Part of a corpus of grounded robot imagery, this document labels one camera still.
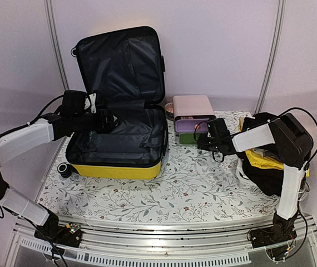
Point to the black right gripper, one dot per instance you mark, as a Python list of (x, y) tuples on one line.
[(202, 144)]

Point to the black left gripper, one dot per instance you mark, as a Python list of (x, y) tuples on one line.
[(102, 124)]

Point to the green drawer box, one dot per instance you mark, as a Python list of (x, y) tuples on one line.
[(193, 138)]

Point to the pink purple drawer box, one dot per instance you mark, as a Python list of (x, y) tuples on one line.
[(190, 110)]

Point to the yellow cloth item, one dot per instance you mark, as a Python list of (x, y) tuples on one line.
[(273, 143)]

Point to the white plastic basket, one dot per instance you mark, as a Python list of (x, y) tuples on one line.
[(243, 170)]

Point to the yellow Pikachu suitcase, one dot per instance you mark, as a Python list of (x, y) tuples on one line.
[(125, 70)]

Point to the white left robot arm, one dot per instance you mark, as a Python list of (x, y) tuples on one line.
[(16, 143)]

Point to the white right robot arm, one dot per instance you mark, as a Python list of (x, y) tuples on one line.
[(292, 180)]

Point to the floral table mat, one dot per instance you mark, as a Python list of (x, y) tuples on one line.
[(191, 187)]

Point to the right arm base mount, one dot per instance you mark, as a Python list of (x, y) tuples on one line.
[(281, 230)]

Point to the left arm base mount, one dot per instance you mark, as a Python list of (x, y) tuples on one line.
[(68, 235)]

